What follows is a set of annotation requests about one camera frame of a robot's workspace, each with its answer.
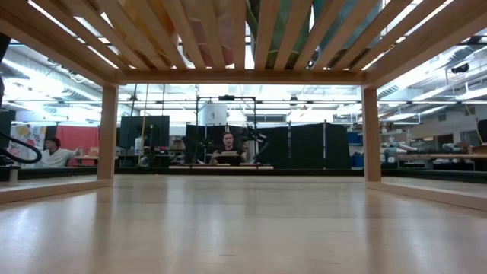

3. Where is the wooden background table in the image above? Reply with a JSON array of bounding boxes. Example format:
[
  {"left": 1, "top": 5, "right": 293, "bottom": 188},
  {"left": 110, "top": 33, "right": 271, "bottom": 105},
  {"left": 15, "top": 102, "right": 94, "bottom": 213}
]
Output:
[{"left": 169, "top": 164, "right": 274, "bottom": 170}]

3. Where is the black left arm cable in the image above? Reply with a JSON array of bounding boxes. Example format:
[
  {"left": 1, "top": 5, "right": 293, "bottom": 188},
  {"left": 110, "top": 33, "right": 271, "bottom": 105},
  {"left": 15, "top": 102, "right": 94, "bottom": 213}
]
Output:
[{"left": 0, "top": 131, "right": 43, "bottom": 164}]

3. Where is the white cylindrical tank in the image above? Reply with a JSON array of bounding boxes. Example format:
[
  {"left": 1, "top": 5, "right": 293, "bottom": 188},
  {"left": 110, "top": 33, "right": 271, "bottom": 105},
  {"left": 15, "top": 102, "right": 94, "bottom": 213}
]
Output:
[{"left": 199, "top": 103, "right": 228, "bottom": 126}]

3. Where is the green faceted mug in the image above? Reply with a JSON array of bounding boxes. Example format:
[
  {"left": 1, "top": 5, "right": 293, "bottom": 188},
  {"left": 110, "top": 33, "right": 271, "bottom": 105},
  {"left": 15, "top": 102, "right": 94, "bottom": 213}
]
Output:
[{"left": 245, "top": 0, "right": 315, "bottom": 69}]

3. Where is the long background workbench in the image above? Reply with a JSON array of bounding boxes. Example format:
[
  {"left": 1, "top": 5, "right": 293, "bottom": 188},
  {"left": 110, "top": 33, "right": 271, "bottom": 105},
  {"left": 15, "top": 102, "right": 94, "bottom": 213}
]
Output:
[{"left": 380, "top": 141, "right": 487, "bottom": 171}]

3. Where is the pink mug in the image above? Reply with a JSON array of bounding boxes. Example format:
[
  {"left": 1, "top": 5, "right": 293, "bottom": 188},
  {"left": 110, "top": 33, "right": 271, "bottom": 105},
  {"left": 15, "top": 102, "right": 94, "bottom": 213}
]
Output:
[{"left": 182, "top": 0, "right": 235, "bottom": 68}]

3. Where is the yellow mug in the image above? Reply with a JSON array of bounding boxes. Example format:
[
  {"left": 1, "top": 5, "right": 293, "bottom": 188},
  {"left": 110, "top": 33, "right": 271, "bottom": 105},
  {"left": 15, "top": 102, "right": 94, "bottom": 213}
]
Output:
[{"left": 117, "top": 0, "right": 180, "bottom": 65}]

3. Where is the person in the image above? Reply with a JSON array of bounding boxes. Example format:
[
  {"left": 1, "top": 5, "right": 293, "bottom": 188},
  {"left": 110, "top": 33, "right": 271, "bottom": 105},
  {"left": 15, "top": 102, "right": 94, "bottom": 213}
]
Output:
[
  {"left": 40, "top": 136, "right": 83, "bottom": 168},
  {"left": 208, "top": 131, "right": 248, "bottom": 167},
  {"left": 170, "top": 136, "right": 188, "bottom": 154}
]

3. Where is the colourful poster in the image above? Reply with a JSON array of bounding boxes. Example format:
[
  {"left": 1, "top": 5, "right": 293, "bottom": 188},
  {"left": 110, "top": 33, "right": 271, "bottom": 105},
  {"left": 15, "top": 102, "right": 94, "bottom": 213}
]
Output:
[{"left": 9, "top": 124, "right": 47, "bottom": 168}]

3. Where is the black gantry frame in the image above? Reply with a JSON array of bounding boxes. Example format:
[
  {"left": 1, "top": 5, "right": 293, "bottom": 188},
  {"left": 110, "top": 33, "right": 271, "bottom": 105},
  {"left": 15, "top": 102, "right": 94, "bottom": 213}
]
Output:
[{"left": 195, "top": 94, "right": 257, "bottom": 130}]

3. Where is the wooden slatted rack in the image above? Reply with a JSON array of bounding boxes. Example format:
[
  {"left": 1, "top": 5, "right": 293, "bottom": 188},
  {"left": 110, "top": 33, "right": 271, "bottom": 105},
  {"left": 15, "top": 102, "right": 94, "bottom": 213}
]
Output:
[{"left": 0, "top": 0, "right": 487, "bottom": 212}]

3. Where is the wide black partition screen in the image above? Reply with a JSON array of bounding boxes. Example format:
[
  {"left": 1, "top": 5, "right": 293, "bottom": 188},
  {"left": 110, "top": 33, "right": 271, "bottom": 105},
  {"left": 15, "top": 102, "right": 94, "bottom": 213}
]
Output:
[{"left": 254, "top": 121, "right": 352, "bottom": 170}]

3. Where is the light blue faceted mug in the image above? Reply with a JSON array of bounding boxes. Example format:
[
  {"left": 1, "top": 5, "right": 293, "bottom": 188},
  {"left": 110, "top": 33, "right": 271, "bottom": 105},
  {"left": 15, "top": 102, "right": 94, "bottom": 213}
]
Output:
[{"left": 315, "top": 0, "right": 384, "bottom": 62}]

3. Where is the red partition panel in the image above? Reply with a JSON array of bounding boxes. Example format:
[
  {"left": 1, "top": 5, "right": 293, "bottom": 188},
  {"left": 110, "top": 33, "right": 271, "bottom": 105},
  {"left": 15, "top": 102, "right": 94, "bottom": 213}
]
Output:
[{"left": 56, "top": 125, "right": 100, "bottom": 167}]

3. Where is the black ceiling fixture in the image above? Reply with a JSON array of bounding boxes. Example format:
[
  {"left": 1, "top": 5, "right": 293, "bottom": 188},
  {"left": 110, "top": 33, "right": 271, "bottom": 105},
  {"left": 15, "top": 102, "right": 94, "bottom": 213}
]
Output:
[{"left": 450, "top": 62, "right": 471, "bottom": 75}]

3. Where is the black aluminium table frame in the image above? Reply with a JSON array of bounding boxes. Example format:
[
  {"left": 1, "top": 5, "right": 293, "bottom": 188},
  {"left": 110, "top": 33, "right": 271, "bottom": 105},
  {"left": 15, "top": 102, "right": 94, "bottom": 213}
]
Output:
[{"left": 0, "top": 164, "right": 487, "bottom": 184}]

